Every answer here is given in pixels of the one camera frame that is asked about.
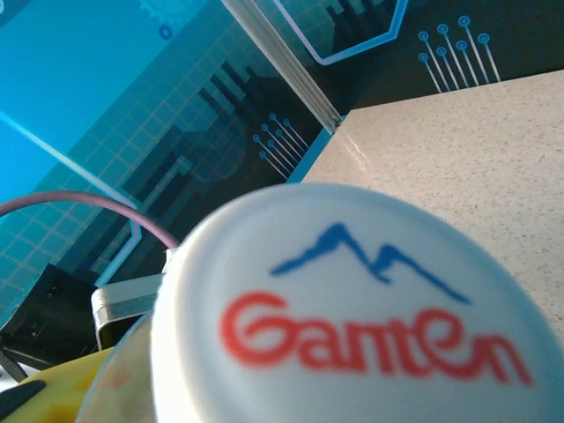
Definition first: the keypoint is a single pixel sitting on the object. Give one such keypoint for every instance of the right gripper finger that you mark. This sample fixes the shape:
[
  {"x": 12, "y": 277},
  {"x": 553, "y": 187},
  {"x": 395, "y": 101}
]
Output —
[{"x": 53, "y": 396}]

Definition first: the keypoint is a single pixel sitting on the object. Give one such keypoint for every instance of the aluminium frame post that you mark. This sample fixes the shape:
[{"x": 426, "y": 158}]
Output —
[{"x": 286, "y": 57}]

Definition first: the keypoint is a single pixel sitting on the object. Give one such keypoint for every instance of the aluminium table side rail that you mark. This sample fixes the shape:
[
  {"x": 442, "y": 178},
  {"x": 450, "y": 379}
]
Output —
[{"x": 315, "y": 154}]

